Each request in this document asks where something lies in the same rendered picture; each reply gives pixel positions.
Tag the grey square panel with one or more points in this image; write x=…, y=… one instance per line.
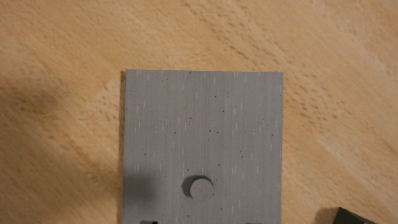
x=202, y=147

